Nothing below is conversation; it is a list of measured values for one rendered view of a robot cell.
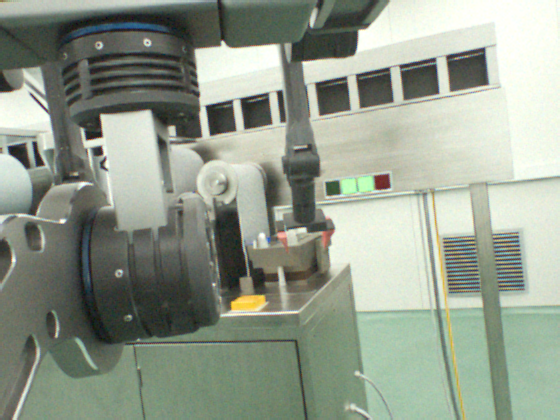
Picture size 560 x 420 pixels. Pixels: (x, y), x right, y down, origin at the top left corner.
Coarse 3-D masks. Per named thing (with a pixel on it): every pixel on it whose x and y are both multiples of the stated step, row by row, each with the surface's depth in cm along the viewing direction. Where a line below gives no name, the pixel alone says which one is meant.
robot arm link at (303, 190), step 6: (294, 180) 109; (300, 180) 108; (306, 180) 108; (312, 180) 109; (294, 186) 107; (300, 186) 107; (306, 186) 107; (312, 186) 108; (294, 192) 108; (300, 192) 107; (306, 192) 107; (312, 192) 108; (294, 198) 109; (300, 198) 108; (306, 198) 108; (312, 198) 109; (306, 204) 110
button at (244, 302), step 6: (240, 300) 123; (246, 300) 122; (252, 300) 122; (258, 300) 122; (264, 300) 126; (234, 306) 122; (240, 306) 122; (246, 306) 121; (252, 306) 120; (258, 306) 122
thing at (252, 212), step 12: (240, 204) 150; (252, 204) 159; (264, 204) 169; (240, 216) 149; (252, 216) 158; (264, 216) 168; (240, 228) 149; (252, 228) 157; (264, 228) 167; (252, 240) 155
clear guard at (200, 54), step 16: (208, 48) 171; (224, 48) 171; (240, 48) 170; (256, 48) 169; (272, 48) 169; (208, 64) 178; (224, 64) 177; (240, 64) 177; (256, 64) 176; (272, 64) 176; (208, 80) 185
